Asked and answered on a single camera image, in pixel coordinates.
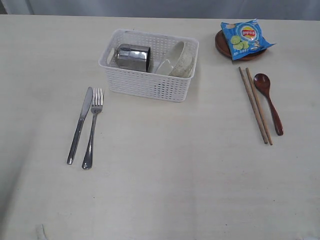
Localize white perforated plastic basket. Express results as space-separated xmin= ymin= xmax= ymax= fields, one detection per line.
xmin=98 ymin=29 xmax=199 ymax=103

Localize white ceramic bowl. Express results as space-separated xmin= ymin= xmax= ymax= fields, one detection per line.
xmin=155 ymin=41 xmax=194 ymax=78

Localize silver metal fork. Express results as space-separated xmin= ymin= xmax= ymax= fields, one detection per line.
xmin=81 ymin=88 xmax=104 ymax=170

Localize stainless steel mug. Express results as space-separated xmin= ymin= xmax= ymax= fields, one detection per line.
xmin=115 ymin=43 xmax=151 ymax=73

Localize silver metal knife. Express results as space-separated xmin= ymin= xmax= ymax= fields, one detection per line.
xmin=66 ymin=87 xmax=93 ymax=165

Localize wooden chopstick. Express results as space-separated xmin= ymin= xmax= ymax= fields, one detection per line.
xmin=245 ymin=67 xmax=273 ymax=146
xmin=238 ymin=67 xmax=269 ymax=144

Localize brown wooden plate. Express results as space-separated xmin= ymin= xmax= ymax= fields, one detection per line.
xmin=214 ymin=30 xmax=267 ymax=61

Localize dark wooden spoon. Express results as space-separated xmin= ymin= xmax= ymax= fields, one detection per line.
xmin=253 ymin=73 xmax=284 ymax=136

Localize blue Lay's chips bag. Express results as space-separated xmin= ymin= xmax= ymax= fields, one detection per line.
xmin=220 ymin=19 xmax=275 ymax=61

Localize white background curtain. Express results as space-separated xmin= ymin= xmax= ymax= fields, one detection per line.
xmin=0 ymin=0 xmax=320 ymax=20

